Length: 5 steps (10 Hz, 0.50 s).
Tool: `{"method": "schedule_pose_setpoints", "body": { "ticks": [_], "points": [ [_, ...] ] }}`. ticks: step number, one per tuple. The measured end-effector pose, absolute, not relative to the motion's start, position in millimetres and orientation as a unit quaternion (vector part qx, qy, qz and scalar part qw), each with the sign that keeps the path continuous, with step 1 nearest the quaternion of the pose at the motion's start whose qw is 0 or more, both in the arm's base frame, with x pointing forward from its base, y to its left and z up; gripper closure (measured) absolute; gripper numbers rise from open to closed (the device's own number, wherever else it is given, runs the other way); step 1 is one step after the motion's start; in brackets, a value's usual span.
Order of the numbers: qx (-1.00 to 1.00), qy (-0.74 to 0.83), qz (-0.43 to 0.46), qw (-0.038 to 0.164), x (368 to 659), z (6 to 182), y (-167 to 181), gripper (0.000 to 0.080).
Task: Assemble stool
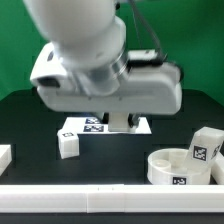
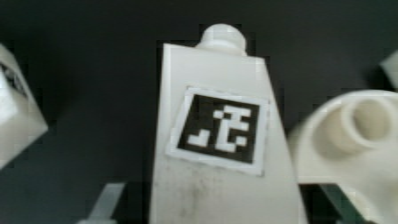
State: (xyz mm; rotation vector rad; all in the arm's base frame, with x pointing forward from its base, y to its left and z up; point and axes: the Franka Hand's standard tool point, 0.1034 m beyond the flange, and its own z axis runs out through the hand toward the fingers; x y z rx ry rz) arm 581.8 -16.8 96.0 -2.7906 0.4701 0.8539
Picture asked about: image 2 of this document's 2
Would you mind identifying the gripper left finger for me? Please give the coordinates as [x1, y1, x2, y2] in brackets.
[76, 183, 126, 224]

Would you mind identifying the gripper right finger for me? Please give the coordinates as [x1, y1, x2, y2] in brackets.
[298, 184, 376, 224]

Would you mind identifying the white stool leg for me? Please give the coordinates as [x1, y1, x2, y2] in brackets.
[380, 50, 398, 92]
[149, 24, 309, 224]
[0, 44, 48, 169]

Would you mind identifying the white round stool seat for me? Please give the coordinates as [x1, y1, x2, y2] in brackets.
[287, 90, 398, 224]

